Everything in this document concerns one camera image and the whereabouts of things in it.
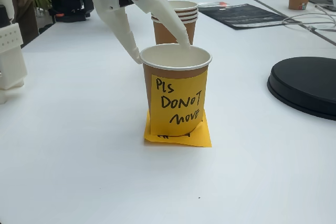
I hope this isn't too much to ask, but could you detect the person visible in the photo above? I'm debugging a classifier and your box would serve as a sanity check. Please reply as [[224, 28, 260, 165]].
[[6, 0, 40, 49]]

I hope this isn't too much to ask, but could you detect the white cable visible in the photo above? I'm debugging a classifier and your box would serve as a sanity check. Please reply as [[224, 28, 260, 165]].
[[282, 5, 336, 32]]

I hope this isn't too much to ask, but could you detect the black printed leaflet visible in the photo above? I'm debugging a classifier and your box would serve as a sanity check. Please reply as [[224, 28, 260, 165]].
[[198, 3, 302, 30]]

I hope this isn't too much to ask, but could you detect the black round disc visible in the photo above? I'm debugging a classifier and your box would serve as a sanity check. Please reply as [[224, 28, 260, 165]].
[[267, 56, 336, 122]]

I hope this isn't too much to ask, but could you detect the yellow handwritten sticky note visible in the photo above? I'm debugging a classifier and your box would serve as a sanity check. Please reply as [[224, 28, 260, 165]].
[[143, 110, 213, 148]]

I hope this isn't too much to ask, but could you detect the red and white packet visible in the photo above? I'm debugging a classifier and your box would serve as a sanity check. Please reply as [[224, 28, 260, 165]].
[[197, 1, 230, 8]]

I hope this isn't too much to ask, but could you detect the brown paper cup with note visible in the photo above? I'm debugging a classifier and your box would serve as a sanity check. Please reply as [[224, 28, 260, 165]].
[[139, 43, 213, 137]]

